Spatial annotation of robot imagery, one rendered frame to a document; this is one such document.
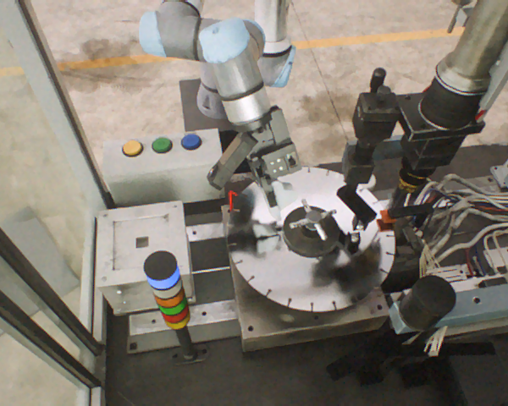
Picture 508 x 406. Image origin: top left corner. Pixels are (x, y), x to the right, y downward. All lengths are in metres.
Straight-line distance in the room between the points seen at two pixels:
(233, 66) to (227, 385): 0.62
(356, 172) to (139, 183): 0.54
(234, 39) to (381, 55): 2.34
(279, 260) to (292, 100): 1.80
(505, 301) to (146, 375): 0.68
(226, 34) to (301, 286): 0.45
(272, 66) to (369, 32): 2.00
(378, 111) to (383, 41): 2.46
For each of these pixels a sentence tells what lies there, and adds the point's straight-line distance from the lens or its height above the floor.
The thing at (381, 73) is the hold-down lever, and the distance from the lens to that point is 0.69.
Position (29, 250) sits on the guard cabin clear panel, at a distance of 0.72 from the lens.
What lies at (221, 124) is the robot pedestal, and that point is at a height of 0.75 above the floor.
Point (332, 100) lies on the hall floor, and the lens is 2.60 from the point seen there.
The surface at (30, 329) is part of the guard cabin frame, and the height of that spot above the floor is 1.11.
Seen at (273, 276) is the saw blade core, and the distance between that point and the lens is 0.82.
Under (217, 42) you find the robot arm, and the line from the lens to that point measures 0.70.
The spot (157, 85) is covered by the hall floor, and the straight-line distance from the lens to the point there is 2.68.
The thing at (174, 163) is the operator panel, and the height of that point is 0.90.
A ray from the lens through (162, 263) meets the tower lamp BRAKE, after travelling 0.60.
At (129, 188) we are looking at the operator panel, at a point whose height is 0.84.
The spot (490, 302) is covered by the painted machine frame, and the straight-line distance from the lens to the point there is 0.80.
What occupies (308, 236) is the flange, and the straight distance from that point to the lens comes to 0.85.
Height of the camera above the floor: 1.69
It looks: 55 degrees down
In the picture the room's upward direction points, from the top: 2 degrees clockwise
